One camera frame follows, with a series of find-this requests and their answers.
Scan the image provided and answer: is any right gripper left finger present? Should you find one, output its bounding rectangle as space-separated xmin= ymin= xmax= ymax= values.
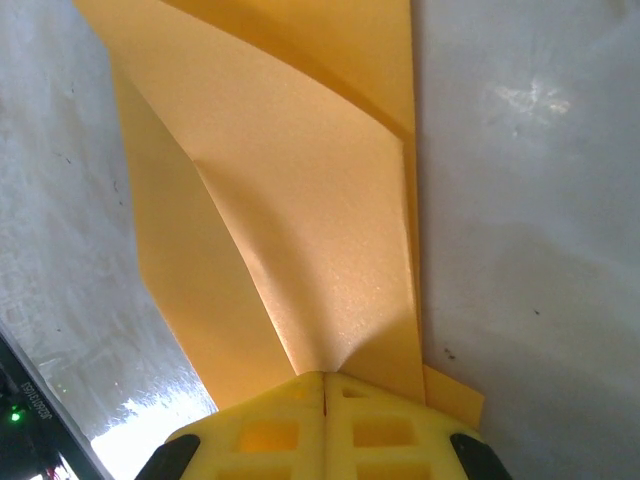
xmin=133 ymin=370 xmax=327 ymax=480

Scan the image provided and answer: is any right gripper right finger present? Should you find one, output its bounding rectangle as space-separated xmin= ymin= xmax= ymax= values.
xmin=323 ymin=372 xmax=515 ymax=480

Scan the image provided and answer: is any orange paper sheet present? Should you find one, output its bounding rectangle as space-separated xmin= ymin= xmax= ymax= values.
xmin=72 ymin=0 xmax=487 ymax=432

